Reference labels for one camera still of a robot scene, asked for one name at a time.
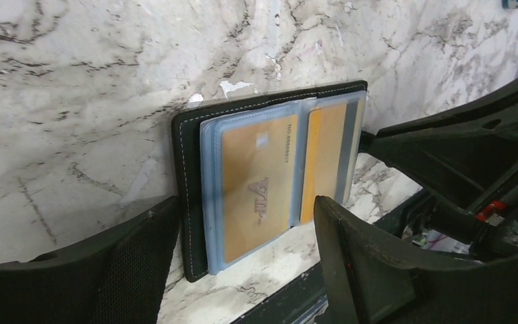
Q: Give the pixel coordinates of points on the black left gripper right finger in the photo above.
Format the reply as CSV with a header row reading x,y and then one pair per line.
x,y
371,276

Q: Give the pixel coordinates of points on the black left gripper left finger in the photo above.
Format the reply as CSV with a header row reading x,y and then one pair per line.
x,y
115,276

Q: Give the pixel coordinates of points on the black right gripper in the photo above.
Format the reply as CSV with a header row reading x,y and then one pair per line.
x,y
466,157

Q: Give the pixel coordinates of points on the gold credit card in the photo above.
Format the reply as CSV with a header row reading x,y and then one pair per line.
x,y
257,165
332,139

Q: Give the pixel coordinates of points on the black leather card holder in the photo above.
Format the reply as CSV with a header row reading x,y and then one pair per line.
x,y
196,138

